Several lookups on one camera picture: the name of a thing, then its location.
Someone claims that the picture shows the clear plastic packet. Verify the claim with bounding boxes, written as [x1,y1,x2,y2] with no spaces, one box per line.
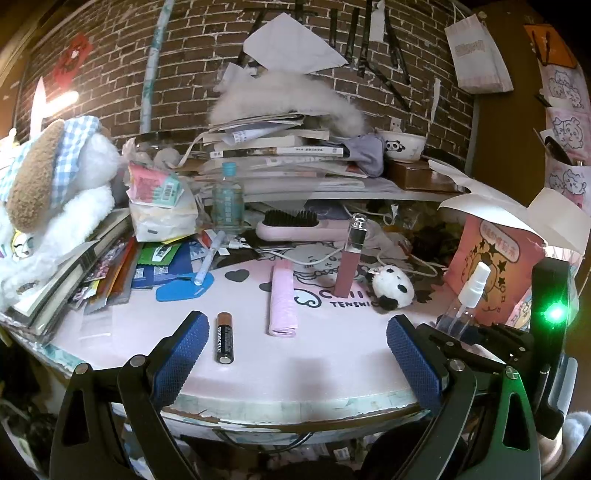
[79,304,114,343]

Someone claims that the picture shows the clear spray bottle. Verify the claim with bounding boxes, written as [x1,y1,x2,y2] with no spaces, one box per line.
[435,261,491,335]

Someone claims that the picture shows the white panda bowl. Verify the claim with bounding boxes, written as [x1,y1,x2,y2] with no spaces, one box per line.
[376,129,428,162]

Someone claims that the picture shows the brown snack strips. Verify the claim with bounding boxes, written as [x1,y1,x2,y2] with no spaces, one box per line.
[95,237,139,306]

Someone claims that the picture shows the pink printed desk mat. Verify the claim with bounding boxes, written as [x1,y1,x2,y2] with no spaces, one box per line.
[9,240,532,432]

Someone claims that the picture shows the red wall decoration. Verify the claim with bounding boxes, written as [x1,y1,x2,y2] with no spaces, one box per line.
[53,32,90,86]

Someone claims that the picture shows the blue plastic card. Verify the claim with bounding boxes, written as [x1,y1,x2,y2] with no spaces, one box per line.
[156,271,215,302]

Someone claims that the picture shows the grey fluffy fur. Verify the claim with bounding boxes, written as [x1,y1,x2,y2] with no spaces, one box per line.
[208,69,368,136]

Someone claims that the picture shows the blue sachet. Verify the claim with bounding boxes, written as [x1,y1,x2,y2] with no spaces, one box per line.
[131,242,208,290]

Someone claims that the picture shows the person's right forearm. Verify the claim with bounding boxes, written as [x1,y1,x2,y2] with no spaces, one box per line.
[561,410,591,468]

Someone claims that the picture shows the pink hair brush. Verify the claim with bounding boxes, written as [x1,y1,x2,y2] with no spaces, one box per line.
[255,210,350,243]

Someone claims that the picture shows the purple cloth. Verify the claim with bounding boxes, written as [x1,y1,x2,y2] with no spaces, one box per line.
[344,133,386,178]

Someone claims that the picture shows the clear water bottle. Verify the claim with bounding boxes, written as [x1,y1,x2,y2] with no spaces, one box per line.
[211,161,245,232]

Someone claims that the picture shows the white glowing lamp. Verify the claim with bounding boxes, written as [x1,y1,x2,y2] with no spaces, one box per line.
[31,76,80,134]

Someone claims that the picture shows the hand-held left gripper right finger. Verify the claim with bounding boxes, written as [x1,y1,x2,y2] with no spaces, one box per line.
[386,315,541,480]

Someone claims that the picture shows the green sachet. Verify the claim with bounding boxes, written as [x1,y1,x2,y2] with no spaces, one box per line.
[139,242,183,267]

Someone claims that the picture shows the pink lip gloss tube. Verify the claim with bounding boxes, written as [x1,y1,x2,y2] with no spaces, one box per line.
[333,213,368,298]

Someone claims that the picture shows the white shelf board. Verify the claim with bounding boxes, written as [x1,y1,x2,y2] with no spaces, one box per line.
[240,178,462,203]

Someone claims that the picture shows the white hanging paper bag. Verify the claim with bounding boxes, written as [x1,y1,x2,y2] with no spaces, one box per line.
[444,13,514,94]

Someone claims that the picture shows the brown wooden box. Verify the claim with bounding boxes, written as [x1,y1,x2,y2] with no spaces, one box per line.
[387,161,462,192]

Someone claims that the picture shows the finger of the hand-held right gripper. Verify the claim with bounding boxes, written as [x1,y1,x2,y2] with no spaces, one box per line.
[417,322,535,383]

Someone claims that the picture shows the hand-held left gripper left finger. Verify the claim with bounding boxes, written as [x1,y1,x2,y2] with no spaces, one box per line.
[48,311,211,480]

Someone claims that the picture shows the white paper sheet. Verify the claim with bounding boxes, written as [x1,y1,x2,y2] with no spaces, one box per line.
[243,13,349,75]

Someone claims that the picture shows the white plush dog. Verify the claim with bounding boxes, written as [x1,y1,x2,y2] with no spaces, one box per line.
[0,115,122,310]

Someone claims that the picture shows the white plastic bag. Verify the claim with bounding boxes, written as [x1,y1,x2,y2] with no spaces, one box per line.
[129,185,199,243]

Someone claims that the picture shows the cartoon print wall organizer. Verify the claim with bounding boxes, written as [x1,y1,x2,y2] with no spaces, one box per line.
[524,23,591,209]

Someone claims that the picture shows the pink and green snack packet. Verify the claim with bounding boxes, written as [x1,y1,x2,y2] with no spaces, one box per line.
[127,162,183,207]

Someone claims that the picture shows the rolled poster tube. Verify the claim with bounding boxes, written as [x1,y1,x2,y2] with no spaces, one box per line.
[141,0,176,134]

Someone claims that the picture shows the pile of large books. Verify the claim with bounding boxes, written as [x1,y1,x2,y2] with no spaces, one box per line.
[0,208,139,343]

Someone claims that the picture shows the small panda plush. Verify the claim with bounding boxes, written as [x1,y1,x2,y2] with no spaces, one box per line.
[372,267,415,311]

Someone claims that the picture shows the black and copper battery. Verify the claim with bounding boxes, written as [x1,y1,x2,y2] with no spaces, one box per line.
[213,312,236,365]

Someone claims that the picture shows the pink printed paper bag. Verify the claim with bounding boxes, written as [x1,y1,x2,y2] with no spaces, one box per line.
[443,215,548,330]

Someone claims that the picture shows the stack of books and papers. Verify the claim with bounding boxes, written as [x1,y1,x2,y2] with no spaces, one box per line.
[194,114,370,195]

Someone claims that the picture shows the pink cloth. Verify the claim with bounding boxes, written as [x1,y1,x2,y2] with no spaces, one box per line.
[267,263,299,337]

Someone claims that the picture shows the white marker pen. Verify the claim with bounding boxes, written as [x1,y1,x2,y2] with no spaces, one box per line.
[194,231,226,285]

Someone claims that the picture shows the white cable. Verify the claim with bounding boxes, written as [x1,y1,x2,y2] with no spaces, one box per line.
[259,240,439,278]

